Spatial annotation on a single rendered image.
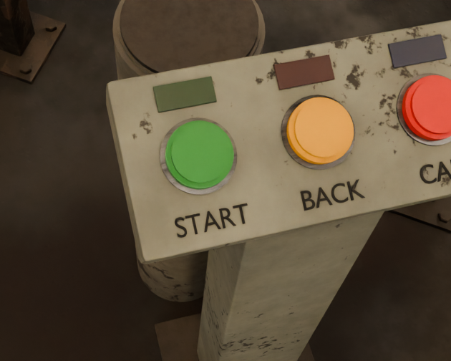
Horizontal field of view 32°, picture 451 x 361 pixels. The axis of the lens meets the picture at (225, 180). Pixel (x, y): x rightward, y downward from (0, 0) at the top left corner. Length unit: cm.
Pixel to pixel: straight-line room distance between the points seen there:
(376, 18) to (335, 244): 80
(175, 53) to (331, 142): 18
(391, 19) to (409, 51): 83
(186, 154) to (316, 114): 8
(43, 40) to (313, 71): 82
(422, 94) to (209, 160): 14
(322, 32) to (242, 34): 68
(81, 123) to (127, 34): 58
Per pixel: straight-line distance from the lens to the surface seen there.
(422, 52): 51
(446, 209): 117
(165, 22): 62
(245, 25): 62
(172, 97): 47
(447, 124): 50
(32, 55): 125
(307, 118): 47
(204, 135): 46
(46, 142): 117
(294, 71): 48
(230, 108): 47
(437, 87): 50
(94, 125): 118
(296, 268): 60
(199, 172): 45
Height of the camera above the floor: 101
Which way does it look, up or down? 63 degrees down
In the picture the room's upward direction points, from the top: 8 degrees clockwise
